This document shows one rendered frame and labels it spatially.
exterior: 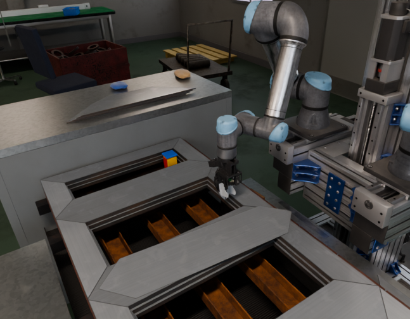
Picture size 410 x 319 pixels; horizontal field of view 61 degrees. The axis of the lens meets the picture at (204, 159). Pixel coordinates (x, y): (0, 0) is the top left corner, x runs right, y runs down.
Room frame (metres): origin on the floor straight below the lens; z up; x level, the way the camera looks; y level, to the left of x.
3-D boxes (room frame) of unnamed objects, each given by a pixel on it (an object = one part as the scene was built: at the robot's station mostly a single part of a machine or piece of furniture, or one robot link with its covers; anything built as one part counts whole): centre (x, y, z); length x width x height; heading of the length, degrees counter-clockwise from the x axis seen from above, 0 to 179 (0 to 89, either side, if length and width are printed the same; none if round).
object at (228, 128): (1.14, -0.09, 1.17); 0.09 x 0.08 x 0.11; 142
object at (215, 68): (5.15, 0.10, 0.52); 1.32 x 0.77 x 1.04; 19
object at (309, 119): (1.48, -0.51, 1.09); 0.15 x 0.15 x 0.10
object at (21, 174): (1.64, 0.39, 0.51); 1.30 x 0.04 x 1.01; 121
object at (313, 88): (1.48, -0.51, 1.20); 0.13 x 0.12 x 0.14; 52
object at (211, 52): (6.91, 0.03, 0.06); 1.37 x 0.97 x 0.12; 27
